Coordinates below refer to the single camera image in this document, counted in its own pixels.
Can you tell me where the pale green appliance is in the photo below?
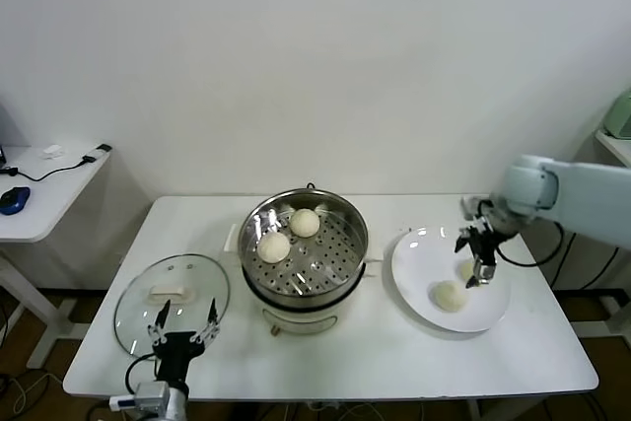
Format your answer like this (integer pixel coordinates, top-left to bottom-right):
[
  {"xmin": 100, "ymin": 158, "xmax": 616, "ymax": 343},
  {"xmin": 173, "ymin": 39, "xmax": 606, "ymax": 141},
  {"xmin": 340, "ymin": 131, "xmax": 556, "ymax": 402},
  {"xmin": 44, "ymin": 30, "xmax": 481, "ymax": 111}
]
[{"xmin": 601, "ymin": 90, "xmax": 631, "ymax": 140}]

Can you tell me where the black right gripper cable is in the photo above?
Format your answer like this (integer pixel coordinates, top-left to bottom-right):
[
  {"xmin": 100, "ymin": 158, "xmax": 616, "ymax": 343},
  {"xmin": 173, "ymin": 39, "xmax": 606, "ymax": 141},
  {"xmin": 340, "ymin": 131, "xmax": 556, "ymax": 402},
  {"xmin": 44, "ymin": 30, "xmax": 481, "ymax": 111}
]
[{"xmin": 495, "ymin": 221, "xmax": 566, "ymax": 269}]

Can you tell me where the black desk cable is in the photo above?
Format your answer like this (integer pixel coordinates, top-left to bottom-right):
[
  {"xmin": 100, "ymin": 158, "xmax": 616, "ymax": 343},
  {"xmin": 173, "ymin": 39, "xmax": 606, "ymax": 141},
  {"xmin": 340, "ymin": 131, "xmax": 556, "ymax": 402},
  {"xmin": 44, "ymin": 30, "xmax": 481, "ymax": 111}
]
[{"xmin": 0, "ymin": 157, "xmax": 98, "ymax": 183}]

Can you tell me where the black cable with power adapter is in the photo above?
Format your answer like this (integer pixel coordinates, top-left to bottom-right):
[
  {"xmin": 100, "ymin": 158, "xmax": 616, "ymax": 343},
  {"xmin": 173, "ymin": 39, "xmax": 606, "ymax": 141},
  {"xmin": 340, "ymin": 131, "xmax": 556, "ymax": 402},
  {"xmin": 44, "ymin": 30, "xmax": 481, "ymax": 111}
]
[{"xmin": 549, "ymin": 231, "xmax": 621, "ymax": 292}]

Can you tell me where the black silver adapter dongle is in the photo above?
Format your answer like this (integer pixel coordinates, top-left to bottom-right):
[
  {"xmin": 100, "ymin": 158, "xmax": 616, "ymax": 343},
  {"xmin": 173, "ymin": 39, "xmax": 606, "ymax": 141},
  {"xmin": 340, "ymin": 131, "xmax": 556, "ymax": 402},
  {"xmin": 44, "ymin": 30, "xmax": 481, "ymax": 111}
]
[{"xmin": 82, "ymin": 143, "xmax": 114, "ymax": 165}]

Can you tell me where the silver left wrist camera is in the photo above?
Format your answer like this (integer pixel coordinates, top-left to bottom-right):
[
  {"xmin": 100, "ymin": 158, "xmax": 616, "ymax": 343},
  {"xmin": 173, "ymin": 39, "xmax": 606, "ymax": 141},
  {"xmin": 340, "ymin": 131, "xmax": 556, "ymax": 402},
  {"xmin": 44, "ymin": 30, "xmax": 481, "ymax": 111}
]
[{"xmin": 108, "ymin": 381, "xmax": 169, "ymax": 412}]

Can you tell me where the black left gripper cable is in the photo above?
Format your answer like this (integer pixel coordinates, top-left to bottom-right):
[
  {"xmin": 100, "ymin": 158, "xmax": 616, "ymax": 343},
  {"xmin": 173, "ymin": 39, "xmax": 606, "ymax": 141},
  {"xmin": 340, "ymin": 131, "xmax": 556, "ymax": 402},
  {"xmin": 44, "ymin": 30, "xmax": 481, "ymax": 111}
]
[{"xmin": 123, "ymin": 354, "xmax": 160, "ymax": 395}]

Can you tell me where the blue computer mouse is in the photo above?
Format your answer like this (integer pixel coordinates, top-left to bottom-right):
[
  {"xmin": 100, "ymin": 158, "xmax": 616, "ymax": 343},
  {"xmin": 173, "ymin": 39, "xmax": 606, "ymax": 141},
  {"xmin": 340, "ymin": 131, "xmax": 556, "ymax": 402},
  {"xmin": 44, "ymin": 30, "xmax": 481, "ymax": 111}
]
[{"xmin": 0, "ymin": 185, "xmax": 34, "ymax": 215}]

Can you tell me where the white round plate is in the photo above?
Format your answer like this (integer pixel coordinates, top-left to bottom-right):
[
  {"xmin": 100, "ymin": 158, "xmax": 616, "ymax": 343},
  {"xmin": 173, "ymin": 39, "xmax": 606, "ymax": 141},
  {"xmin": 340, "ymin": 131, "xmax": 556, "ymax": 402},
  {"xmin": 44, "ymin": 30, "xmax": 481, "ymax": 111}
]
[{"xmin": 391, "ymin": 226, "xmax": 512, "ymax": 333}]

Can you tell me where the white floor cable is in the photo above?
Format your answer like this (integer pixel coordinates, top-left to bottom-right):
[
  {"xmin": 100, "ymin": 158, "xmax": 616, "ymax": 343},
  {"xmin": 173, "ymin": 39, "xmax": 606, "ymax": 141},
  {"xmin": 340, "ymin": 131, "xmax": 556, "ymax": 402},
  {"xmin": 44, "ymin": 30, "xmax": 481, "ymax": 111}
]
[{"xmin": 12, "ymin": 371, "xmax": 65, "ymax": 415}]

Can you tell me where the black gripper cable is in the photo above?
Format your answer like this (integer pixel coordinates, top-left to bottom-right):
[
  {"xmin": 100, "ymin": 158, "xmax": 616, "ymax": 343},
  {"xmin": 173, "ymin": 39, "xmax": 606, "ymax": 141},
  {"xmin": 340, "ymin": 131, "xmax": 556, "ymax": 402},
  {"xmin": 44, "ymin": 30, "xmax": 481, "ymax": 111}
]
[
  {"xmin": 123, "ymin": 354, "xmax": 160, "ymax": 395},
  {"xmin": 495, "ymin": 221, "xmax": 566, "ymax": 269}
]

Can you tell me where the white electric cooker base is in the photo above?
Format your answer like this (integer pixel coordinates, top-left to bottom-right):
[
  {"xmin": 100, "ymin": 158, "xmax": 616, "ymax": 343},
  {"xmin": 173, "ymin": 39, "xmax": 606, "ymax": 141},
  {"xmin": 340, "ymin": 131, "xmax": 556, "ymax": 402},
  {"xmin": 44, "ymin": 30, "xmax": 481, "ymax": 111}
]
[{"xmin": 224, "ymin": 223, "xmax": 386, "ymax": 338}]

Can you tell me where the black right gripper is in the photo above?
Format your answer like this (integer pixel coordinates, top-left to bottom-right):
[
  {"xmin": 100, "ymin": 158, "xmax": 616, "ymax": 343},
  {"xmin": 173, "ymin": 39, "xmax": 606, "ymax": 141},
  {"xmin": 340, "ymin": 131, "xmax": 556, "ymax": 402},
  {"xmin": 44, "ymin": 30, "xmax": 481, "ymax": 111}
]
[{"xmin": 454, "ymin": 216, "xmax": 500, "ymax": 289}]

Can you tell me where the white side desk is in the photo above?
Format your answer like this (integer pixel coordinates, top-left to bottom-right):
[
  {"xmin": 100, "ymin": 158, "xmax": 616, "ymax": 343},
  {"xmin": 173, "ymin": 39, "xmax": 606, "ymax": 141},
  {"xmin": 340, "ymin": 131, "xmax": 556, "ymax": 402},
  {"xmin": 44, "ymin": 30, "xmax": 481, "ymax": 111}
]
[{"xmin": 0, "ymin": 144, "xmax": 113, "ymax": 371}]

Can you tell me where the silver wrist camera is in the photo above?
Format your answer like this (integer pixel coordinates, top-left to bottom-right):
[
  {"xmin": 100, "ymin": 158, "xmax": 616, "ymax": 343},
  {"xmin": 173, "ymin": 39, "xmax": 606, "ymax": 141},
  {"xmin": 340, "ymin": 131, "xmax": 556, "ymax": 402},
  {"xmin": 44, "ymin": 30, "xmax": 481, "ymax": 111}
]
[
  {"xmin": 459, "ymin": 196, "xmax": 487, "ymax": 221},
  {"xmin": 108, "ymin": 381, "xmax": 169, "ymax": 412}
]

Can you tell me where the stainless steel steamer basket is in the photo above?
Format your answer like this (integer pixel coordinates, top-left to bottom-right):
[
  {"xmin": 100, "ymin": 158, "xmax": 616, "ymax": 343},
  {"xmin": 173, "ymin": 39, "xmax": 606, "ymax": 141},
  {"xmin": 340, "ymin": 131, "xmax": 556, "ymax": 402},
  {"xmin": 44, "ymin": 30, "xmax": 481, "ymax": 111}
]
[{"xmin": 239, "ymin": 188, "xmax": 371, "ymax": 297}]

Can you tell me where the round glass lid white handle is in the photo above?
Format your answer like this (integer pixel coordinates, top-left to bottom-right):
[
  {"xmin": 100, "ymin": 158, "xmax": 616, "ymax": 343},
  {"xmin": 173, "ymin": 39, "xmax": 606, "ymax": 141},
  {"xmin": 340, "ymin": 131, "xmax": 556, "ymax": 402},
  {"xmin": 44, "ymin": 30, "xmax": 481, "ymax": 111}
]
[{"xmin": 113, "ymin": 252, "xmax": 232, "ymax": 358}]

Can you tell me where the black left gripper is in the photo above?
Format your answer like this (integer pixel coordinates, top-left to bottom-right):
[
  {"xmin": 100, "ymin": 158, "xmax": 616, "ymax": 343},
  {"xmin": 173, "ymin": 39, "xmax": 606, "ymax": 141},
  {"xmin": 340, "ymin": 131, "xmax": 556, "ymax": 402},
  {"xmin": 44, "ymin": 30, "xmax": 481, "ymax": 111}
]
[{"xmin": 147, "ymin": 296, "xmax": 219, "ymax": 386}]

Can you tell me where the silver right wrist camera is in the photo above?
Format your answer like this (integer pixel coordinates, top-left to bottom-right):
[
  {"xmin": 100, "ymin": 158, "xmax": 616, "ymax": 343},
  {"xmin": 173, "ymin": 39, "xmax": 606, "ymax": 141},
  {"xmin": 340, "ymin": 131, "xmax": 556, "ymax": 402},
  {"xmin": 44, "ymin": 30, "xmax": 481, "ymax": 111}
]
[{"xmin": 459, "ymin": 196, "xmax": 487, "ymax": 221}]

